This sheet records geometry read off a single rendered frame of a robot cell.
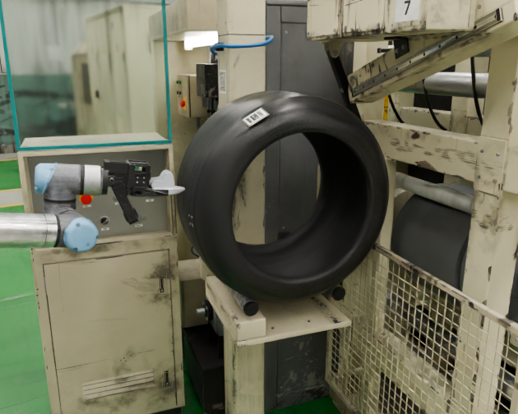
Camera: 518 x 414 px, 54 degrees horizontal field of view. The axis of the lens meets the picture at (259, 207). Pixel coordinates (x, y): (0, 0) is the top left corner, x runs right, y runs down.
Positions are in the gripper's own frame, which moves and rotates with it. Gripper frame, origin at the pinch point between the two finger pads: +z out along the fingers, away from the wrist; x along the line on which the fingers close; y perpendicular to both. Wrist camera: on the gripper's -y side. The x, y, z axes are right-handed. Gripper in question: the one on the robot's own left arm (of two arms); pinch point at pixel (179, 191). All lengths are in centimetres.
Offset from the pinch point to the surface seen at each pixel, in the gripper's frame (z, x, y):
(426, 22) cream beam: 44, -33, 47
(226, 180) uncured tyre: 8.8, -12.4, 6.0
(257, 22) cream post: 27, 28, 49
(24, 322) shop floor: -50, 189, -131
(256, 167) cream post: 32.3, 28.3, 2.8
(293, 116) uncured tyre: 25.0, -12.2, 23.3
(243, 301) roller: 19.4, -6.5, -30.0
